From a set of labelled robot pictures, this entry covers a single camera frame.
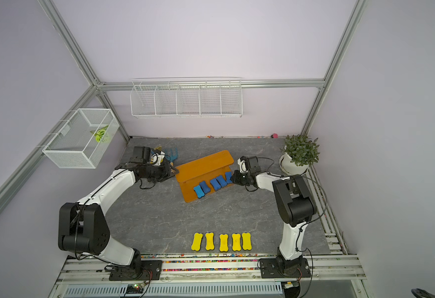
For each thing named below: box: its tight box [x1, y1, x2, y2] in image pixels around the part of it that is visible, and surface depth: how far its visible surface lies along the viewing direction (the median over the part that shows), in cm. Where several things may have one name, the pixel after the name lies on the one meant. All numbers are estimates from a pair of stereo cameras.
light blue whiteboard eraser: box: [193, 185, 206, 199], surface depth 96 cm
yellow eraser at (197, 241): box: [190, 232, 204, 251], surface depth 81 cm
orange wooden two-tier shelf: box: [175, 150, 235, 204], surface depth 93 cm
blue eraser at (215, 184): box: [210, 178, 222, 192], surface depth 98 cm
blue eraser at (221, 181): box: [216, 175, 228, 188], surface depth 98 cm
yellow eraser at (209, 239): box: [205, 232, 215, 251], surface depth 81 cm
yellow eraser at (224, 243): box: [219, 233, 229, 252], surface depth 80 cm
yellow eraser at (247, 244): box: [241, 232, 253, 251], surface depth 81 cm
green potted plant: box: [280, 134, 321, 168], surface depth 91 cm
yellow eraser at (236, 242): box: [231, 233, 242, 252], surface depth 80 cm
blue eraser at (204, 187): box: [198, 180, 211, 195], surface depth 98 cm
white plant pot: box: [279, 152, 309, 176], surface depth 104 cm
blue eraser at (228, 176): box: [224, 171, 233, 184], surface depth 101 cm
